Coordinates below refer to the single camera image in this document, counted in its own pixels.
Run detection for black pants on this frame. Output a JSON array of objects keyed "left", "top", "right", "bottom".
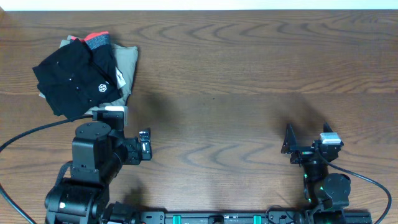
[{"left": 32, "top": 39, "right": 121, "bottom": 118}]

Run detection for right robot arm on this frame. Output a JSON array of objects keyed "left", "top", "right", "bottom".
[{"left": 281, "top": 123, "right": 351, "bottom": 223}]

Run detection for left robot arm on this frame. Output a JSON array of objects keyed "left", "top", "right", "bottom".
[{"left": 45, "top": 121, "right": 152, "bottom": 223}]

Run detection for white folded garment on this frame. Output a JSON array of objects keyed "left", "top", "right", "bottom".
[{"left": 115, "top": 67, "right": 126, "bottom": 89}]

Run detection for khaki folded garment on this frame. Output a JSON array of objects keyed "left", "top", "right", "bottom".
[{"left": 40, "top": 38, "right": 139, "bottom": 114}]

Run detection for black folded shorts grey waistband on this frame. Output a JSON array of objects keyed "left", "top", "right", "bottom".
[{"left": 68, "top": 31, "right": 117, "bottom": 85}]

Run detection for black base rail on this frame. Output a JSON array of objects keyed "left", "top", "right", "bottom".
[{"left": 139, "top": 209, "right": 373, "bottom": 224}]

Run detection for right black cable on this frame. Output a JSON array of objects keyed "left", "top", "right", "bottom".
[{"left": 315, "top": 149, "right": 392, "bottom": 224}]

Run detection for black cable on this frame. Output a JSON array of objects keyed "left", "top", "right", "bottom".
[
  {"left": 315, "top": 149, "right": 392, "bottom": 224},
  {"left": 0, "top": 114, "right": 94, "bottom": 224}
]

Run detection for left black cable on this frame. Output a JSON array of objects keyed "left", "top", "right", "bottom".
[{"left": 0, "top": 114, "right": 94, "bottom": 224}]

